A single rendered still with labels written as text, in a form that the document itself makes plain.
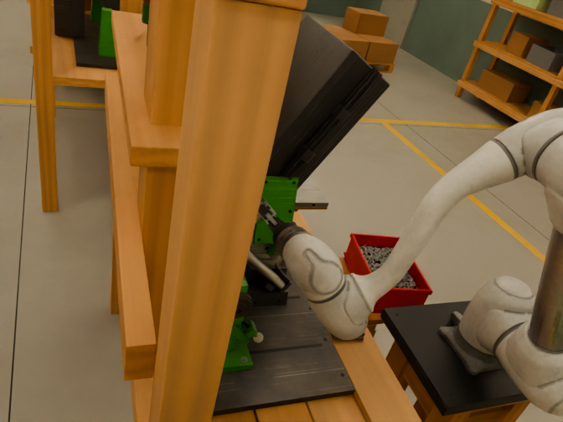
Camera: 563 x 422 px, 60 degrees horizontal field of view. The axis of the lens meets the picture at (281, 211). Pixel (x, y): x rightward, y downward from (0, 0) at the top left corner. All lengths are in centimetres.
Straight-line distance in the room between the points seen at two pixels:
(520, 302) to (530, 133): 56
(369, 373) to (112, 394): 129
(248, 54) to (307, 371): 102
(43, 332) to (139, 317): 174
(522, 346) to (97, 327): 193
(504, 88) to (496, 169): 642
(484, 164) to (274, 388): 74
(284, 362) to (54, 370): 135
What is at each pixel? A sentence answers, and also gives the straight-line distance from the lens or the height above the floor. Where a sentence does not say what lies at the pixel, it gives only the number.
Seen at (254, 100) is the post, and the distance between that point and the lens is 53.
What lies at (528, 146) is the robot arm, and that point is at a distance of 113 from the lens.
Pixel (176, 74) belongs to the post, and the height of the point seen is 164.
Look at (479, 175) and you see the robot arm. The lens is 112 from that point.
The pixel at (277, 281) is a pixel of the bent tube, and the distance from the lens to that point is 149.
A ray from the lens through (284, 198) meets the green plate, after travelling 143.
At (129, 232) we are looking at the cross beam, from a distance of 110.
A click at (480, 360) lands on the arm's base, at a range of 164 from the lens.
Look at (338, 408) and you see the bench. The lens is 137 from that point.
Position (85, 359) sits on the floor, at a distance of 251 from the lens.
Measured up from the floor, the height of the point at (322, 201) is 113.
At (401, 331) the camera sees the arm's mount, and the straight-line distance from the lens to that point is 163.
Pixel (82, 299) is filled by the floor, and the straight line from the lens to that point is 278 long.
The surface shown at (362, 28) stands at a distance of 809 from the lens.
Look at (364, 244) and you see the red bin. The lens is 196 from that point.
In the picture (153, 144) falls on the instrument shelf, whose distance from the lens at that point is 88.
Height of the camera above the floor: 194
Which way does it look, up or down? 32 degrees down
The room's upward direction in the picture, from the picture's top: 14 degrees clockwise
